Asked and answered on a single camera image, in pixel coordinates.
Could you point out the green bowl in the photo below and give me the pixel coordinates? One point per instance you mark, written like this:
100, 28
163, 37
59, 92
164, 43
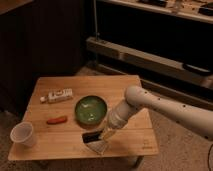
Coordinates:
90, 110

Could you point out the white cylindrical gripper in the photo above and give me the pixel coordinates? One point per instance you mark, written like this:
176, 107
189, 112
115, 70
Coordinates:
117, 118

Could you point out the wooden table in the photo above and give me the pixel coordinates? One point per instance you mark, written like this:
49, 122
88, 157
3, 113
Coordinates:
64, 141

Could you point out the white plastic cup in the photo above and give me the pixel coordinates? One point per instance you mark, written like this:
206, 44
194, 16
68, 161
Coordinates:
23, 133

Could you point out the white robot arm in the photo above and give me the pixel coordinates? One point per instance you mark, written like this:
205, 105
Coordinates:
197, 120

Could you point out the white sponge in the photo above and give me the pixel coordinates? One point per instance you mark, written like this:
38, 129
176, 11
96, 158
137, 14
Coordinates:
98, 146

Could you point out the white bottle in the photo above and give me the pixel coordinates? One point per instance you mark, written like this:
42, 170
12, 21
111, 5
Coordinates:
57, 96

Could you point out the metal shelf unit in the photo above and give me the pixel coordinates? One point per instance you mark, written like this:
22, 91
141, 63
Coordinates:
172, 55

